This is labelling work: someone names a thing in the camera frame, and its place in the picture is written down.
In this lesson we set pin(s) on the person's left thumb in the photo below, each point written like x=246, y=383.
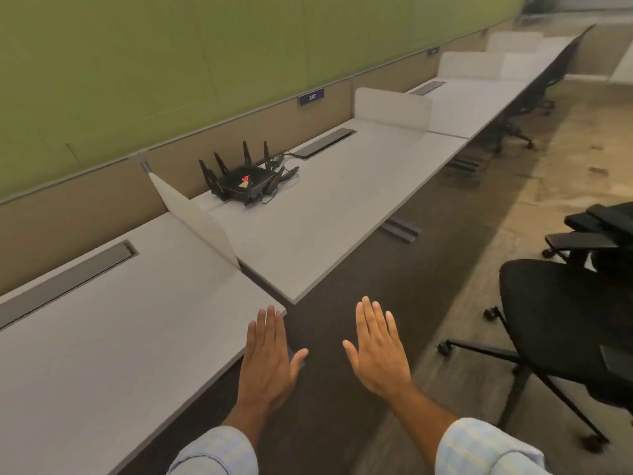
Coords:
x=298, y=362

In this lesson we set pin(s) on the person's left little finger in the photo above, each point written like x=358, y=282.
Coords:
x=250, y=338

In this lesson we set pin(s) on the person's left middle finger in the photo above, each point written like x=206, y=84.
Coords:
x=271, y=328

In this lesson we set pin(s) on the person's left hand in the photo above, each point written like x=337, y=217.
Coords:
x=266, y=370

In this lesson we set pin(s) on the person's right little finger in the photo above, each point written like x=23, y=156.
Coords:
x=393, y=333

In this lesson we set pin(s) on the person's left forearm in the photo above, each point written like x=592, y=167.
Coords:
x=232, y=435

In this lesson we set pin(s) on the white desk divider panel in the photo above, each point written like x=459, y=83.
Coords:
x=470, y=65
x=393, y=107
x=198, y=220

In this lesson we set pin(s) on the grey divider bracket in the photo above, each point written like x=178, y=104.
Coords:
x=144, y=164

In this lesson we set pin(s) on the grey desk foot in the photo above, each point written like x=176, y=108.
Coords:
x=465, y=164
x=401, y=230

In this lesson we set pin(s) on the person's right thumb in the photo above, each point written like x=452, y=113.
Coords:
x=350, y=355

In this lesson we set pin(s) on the person's right middle finger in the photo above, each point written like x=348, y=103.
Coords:
x=372, y=321

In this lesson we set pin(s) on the person's right hand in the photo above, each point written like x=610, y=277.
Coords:
x=380, y=363

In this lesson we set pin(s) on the black router with antennas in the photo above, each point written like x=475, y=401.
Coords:
x=245, y=181

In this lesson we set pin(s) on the black office chair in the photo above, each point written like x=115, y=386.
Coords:
x=593, y=232
x=519, y=113
x=563, y=316
x=561, y=69

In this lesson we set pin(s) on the person's right forearm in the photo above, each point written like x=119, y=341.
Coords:
x=445, y=435

